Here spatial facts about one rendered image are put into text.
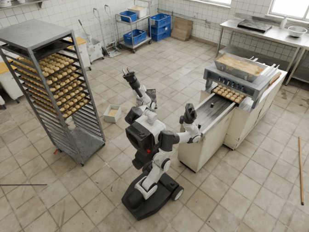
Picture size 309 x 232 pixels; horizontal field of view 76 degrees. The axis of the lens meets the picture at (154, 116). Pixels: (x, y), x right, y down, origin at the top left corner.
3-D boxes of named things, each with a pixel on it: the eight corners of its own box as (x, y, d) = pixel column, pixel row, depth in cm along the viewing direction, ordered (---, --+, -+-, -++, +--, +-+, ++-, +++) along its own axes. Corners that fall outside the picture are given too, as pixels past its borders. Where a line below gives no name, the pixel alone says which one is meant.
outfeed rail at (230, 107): (272, 67, 320) (274, 63, 316) (274, 67, 319) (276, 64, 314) (200, 136, 218) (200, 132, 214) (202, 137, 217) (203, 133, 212)
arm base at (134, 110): (138, 124, 194) (130, 128, 185) (129, 115, 198) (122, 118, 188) (145, 114, 187) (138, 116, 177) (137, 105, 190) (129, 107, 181)
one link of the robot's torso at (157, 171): (148, 196, 229) (167, 162, 219) (137, 185, 239) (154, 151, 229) (156, 193, 242) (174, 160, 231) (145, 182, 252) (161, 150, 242)
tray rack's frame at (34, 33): (107, 144, 316) (74, 28, 193) (83, 168, 285) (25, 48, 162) (79, 128, 341) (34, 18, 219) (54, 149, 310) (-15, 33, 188)
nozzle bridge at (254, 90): (213, 79, 298) (218, 59, 274) (261, 100, 260) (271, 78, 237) (200, 89, 281) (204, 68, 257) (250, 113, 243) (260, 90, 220)
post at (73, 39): (105, 141, 309) (72, 28, 192) (104, 142, 307) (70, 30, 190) (104, 140, 310) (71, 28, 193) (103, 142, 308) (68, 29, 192)
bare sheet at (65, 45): (72, 44, 201) (71, 43, 200) (37, 61, 177) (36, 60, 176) (36, 33, 225) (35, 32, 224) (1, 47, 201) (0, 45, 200)
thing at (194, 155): (203, 135, 329) (213, 91, 268) (222, 147, 311) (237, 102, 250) (176, 161, 293) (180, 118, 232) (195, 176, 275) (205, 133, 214)
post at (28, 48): (84, 162, 282) (30, 46, 165) (82, 164, 280) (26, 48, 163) (82, 161, 283) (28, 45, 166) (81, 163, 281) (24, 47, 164)
